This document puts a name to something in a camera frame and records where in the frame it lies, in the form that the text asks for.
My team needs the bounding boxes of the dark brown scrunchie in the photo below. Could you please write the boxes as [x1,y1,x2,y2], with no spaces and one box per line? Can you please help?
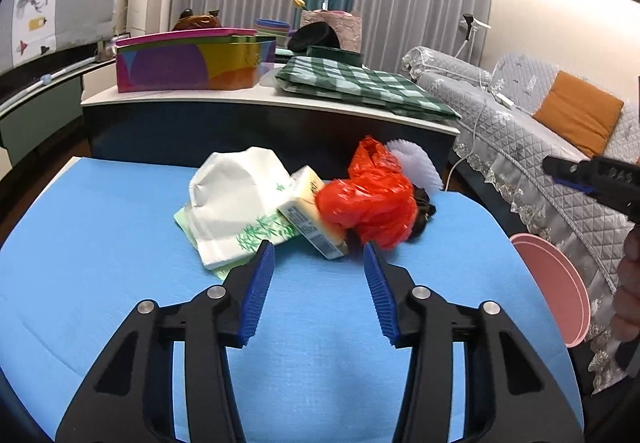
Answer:
[409,186,436,239]

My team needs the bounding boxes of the green tissue packet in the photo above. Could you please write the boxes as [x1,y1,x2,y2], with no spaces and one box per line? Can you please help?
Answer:
[174,206,299,281]

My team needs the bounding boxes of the pink plastic basin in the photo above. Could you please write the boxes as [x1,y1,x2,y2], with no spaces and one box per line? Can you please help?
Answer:
[510,233,591,348]

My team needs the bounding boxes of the blue tablecloth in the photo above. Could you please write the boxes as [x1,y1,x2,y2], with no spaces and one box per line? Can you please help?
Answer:
[1,158,582,442]

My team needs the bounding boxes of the small carton box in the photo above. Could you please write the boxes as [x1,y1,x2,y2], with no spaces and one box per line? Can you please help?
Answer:
[278,166,348,260]

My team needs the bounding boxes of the green checkered cloth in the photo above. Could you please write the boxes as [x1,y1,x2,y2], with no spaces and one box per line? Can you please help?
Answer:
[274,55,460,122]

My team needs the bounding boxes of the pink lace basket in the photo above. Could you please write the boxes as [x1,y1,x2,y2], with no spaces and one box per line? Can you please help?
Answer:
[300,10,362,53]

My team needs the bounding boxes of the right hand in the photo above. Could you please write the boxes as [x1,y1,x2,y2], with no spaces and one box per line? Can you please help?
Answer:
[611,226,640,342]

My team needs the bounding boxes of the grey quilted sofa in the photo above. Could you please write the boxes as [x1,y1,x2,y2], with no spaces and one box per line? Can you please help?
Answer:
[401,46,632,392]

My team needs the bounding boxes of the black green handbag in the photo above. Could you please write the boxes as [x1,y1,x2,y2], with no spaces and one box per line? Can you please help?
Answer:
[288,22,362,67]

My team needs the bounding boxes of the brown figurine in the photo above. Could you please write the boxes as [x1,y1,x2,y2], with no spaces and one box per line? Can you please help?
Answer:
[172,9,221,32]

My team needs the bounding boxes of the stack of coloured bowls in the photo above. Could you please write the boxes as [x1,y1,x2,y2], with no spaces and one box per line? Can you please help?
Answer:
[254,18,291,48]

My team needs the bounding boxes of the colourful storage box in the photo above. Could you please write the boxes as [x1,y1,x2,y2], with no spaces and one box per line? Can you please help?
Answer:
[115,27,277,93]

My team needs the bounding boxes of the white foam net sleeve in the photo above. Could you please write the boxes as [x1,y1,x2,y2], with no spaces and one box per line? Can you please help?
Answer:
[385,139,444,196]

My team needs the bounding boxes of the covered television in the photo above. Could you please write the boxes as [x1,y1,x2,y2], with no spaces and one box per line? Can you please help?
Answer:
[1,0,116,74]

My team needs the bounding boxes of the tv cabinet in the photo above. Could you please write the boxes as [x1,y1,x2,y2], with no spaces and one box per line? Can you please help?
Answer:
[1,59,116,168]

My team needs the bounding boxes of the white power cable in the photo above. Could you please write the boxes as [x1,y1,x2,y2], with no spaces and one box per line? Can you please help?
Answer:
[441,22,511,192]

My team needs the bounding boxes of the dark coffee table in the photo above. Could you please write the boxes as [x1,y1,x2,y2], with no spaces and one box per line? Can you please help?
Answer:
[81,85,459,179]

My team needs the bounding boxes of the orange cushion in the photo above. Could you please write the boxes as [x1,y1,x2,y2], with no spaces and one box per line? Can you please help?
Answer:
[533,70,624,158]

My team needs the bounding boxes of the red plastic bag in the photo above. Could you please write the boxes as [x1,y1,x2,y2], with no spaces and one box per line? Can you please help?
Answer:
[316,137,418,249]

